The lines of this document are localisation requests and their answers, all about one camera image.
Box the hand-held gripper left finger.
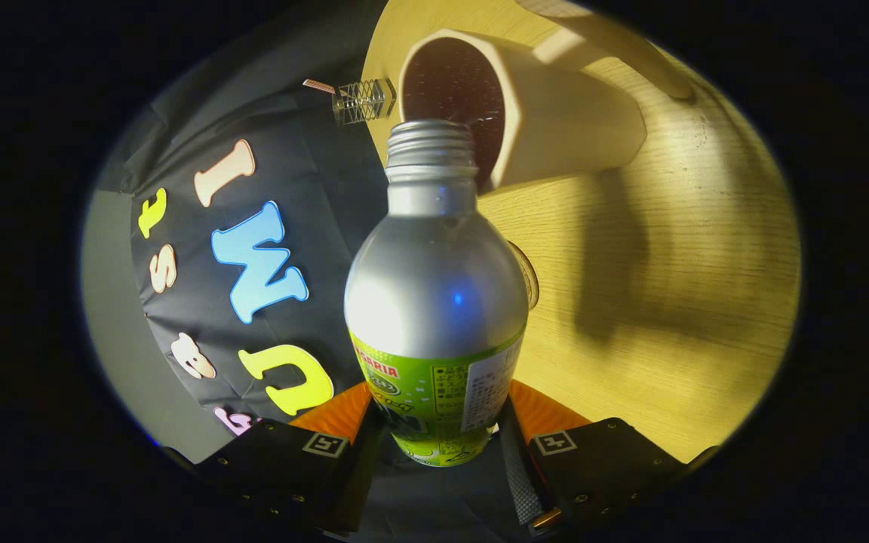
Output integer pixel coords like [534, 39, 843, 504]
[163, 381, 387, 538]

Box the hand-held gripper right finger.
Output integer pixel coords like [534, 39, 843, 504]
[496, 379, 719, 538]

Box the silver bottle with green label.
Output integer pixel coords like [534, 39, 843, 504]
[343, 119, 530, 468]

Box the round wooden coaster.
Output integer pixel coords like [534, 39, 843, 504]
[506, 240, 540, 311]

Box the beige cup with wooden handle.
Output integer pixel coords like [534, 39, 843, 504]
[398, 0, 696, 193]

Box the wooden table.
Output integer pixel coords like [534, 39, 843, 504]
[359, 0, 803, 465]

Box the wire utensil holder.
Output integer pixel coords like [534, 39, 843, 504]
[333, 78, 398, 126]

